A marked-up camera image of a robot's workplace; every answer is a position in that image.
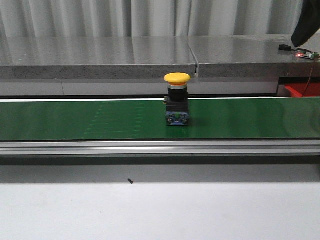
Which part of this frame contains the yellow mushroom push button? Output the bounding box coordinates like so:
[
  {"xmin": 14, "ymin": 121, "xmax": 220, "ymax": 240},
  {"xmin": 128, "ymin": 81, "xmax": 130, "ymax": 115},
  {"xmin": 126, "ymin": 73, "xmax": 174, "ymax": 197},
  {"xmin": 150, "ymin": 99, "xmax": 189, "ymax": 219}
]
[{"xmin": 163, "ymin": 72, "xmax": 191, "ymax": 126}]

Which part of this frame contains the grey stone countertop slab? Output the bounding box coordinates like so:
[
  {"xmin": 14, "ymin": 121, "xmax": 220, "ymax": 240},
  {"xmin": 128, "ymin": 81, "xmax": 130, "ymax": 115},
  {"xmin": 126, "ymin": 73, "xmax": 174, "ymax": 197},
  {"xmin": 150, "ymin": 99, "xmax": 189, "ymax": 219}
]
[
  {"xmin": 187, "ymin": 34, "xmax": 314, "ymax": 78},
  {"xmin": 0, "ymin": 36, "xmax": 197, "ymax": 80}
]

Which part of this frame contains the grey stone countertop right slab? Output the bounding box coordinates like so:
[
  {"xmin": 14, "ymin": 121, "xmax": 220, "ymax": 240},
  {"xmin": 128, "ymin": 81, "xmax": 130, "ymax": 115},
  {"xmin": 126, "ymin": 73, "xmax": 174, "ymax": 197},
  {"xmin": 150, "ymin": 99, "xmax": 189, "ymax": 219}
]
[{"xmin": 187, "ymin": 34, "xmax": 314, "ymax": 78}]

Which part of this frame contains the small green circuit board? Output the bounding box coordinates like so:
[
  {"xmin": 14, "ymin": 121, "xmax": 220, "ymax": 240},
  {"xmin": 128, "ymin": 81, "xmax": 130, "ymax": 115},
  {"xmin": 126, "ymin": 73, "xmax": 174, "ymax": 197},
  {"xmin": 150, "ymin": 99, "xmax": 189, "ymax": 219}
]
[{"xmin": 300, "ymin": 51, "xmax": 320, "ymax": 60}]

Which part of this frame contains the aluminium conveyor frame rail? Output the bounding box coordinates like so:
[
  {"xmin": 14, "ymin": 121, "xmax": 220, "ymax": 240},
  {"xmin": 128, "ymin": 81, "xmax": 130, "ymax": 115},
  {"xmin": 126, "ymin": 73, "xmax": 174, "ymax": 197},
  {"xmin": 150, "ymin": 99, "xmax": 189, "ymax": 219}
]
[{"xmin": 0, "ymin": 139, "xmax": 320, "ymax": 157}]

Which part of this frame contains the grey pleated curtain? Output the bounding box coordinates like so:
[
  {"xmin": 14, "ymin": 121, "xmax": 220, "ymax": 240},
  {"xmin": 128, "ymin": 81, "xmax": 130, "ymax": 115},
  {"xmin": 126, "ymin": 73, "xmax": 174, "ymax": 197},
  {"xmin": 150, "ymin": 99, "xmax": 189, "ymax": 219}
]
[{"xmin": 0, "ymin": 0, "xmax": 303, "ymax": 38}]

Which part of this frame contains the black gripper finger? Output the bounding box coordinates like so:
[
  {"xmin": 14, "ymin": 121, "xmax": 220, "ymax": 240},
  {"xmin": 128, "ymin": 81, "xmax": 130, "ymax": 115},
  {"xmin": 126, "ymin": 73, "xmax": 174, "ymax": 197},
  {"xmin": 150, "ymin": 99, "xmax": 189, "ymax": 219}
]
[{"xmin": 291, "ymin": 0, "xmax": 320, "ymax": 48}]

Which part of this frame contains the red plastic tray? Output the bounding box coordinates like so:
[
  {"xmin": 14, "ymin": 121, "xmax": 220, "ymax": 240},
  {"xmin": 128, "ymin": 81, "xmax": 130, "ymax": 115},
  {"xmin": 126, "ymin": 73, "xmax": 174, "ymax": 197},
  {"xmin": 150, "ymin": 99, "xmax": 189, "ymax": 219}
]
[{"xmin": 284, "ymin": 82, "xmax": 320, "ymax": 98}]

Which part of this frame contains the green conveyor belt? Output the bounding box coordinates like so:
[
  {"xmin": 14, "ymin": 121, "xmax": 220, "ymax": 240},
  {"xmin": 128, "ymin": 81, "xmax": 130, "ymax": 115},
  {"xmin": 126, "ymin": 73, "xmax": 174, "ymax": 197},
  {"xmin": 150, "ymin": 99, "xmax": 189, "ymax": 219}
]
[{"xmin": 0, "ymin": 97, "xmax": 320, "ymax": 142}]

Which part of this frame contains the red black wire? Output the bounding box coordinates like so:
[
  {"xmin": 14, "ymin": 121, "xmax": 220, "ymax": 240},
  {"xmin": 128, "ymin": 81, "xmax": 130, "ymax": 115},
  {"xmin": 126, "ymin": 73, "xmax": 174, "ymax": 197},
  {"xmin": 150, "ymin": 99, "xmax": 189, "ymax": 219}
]
[{"xmin": 289, "ymin": 47, "xmax": 319, "ymax": 98}]

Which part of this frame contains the white cabinet front panel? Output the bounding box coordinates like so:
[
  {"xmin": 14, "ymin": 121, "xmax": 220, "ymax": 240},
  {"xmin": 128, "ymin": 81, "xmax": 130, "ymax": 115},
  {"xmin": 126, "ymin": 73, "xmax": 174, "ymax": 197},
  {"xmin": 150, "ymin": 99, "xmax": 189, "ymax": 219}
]
[{"xmin": 0, "ymin": 77, "xmax": 279, "ymax": 96}]

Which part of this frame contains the black connector plug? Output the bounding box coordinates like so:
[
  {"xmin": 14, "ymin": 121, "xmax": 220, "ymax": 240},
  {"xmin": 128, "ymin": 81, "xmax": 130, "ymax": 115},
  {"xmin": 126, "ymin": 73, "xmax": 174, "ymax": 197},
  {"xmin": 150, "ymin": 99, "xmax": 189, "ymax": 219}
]
[{"xmin": 278, "ymin": 44, "xmax": 292, "ymax": 52}]

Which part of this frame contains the grey stone countertop left slab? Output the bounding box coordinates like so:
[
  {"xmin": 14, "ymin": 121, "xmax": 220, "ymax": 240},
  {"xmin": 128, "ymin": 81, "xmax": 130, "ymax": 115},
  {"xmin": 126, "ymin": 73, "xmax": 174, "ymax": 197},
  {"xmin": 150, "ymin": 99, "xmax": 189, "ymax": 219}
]
[{"xmin": 0, "ymin": 36, "xmax": 197, "ymax": 80}]

